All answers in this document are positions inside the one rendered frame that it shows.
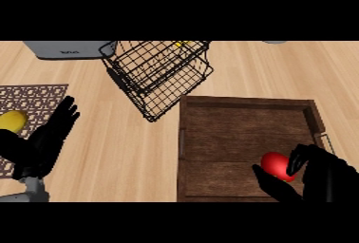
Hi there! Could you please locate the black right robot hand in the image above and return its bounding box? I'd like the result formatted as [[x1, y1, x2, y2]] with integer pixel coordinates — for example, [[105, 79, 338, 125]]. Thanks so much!
[[251, 143, 359, 203]]

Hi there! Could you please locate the brown patterned placemat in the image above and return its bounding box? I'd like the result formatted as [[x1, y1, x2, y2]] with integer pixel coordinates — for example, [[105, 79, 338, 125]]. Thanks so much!
[[0, 84, 69, 179]]

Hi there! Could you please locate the dark brown wooden tray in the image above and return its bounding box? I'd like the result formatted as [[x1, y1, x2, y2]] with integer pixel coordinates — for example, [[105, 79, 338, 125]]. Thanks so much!
[[176, 95, 337, 203]]

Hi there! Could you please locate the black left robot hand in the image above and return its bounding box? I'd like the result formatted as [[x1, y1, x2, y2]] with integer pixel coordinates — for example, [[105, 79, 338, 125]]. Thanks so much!
[[0, 95, 81, 181]]

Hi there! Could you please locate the yellow fruit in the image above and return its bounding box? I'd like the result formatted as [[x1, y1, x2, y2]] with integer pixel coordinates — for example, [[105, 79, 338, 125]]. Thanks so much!
[[0, 109, 29, 135]]

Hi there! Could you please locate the grey appliance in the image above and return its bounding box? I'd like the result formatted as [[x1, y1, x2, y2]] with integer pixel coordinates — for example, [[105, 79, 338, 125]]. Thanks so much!
[[22, 40, 118, 61]]

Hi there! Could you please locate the black wire tiered basket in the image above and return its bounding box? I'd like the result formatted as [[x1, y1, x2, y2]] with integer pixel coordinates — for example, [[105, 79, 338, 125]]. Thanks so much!
[[97, 40, 216, 123]]

